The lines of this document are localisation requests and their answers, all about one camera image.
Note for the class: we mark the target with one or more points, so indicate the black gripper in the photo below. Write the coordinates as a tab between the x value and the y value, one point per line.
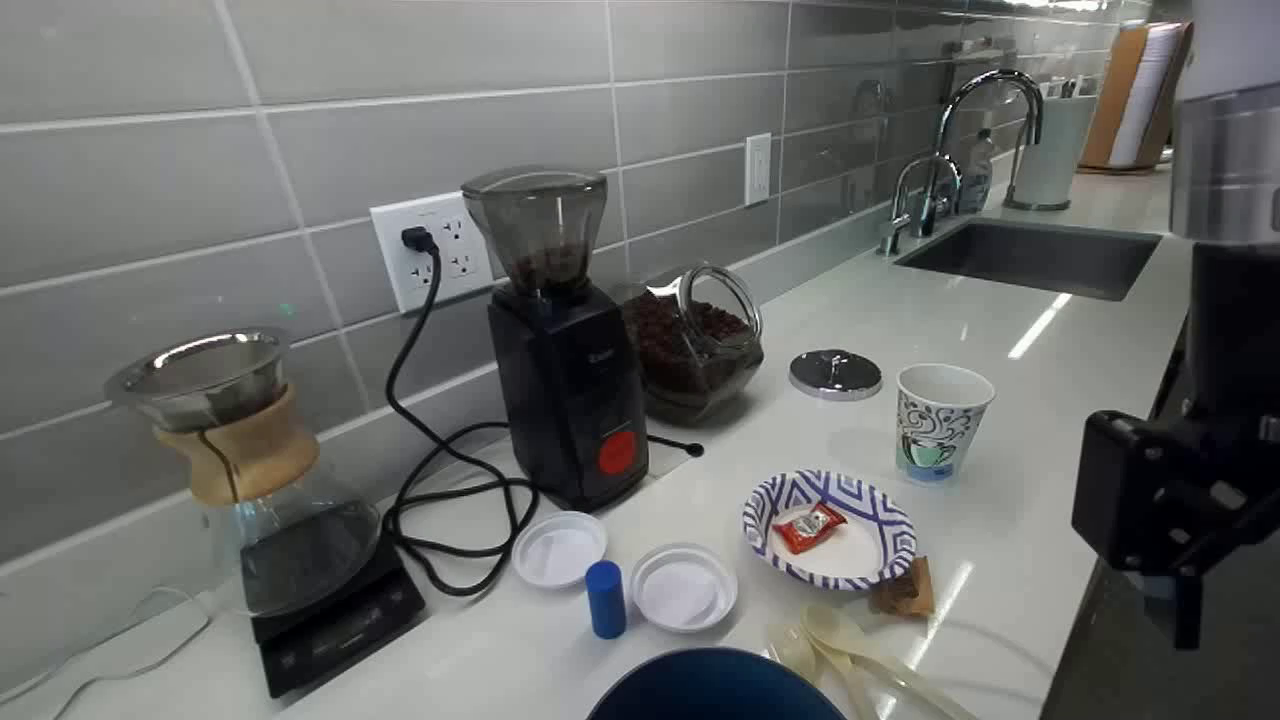
1222	400

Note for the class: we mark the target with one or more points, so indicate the chrome metal jar lid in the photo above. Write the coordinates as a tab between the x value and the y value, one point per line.
835	373

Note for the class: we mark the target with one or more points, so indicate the small white plastic lid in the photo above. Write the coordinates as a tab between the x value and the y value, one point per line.
682	590

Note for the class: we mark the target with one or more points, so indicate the glass jar of coffee beans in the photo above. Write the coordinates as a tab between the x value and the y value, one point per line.
694	361

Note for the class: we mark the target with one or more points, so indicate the brown tea bag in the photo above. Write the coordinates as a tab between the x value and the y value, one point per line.
906	594

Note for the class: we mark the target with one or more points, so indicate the patterned paper cup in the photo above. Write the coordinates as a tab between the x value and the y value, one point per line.
940	422

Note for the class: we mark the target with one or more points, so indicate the clear plastic utensil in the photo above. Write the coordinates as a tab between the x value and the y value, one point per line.
881	663
807	658

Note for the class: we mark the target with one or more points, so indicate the blue patterned paper plate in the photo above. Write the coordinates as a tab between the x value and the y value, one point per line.
864	541

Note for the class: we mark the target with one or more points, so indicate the dark undermount sink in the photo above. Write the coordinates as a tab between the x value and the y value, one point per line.
1032	258

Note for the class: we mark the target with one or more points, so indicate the red sauce packet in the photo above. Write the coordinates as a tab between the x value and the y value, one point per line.
811	529

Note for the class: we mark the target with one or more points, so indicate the white cylindrical container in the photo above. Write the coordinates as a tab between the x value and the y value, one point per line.
1055	152

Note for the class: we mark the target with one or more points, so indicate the dark blue bowl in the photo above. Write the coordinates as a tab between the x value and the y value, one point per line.
715	690

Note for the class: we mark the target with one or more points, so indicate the small chrome faucet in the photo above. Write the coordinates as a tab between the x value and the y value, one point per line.
923	201

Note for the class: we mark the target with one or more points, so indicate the wooden cutting board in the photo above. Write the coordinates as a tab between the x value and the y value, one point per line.
1113	93

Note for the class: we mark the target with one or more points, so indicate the black ball-ended rod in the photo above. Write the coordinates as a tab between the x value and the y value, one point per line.
677	445

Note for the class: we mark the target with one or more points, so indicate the tall chrome gooseneck faucet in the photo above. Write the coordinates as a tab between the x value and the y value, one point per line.
948	120

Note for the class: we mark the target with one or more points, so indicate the small blue cylinder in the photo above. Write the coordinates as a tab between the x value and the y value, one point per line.
605	602

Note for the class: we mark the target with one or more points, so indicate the small white dish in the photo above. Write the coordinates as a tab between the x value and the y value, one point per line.
561	548

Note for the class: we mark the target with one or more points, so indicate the black coffee grinder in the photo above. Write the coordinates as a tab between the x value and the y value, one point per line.
564	385

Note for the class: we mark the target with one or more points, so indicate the black coffee scale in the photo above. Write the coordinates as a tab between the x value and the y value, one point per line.
342	632

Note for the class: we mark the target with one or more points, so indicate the glass carafe with wooden collar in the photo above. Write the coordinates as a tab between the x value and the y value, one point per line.
253	460

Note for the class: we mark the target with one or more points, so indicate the white single wall plate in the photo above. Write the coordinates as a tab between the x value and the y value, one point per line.
757	164

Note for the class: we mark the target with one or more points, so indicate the white double wall outlet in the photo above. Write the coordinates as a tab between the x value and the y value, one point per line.
461	262

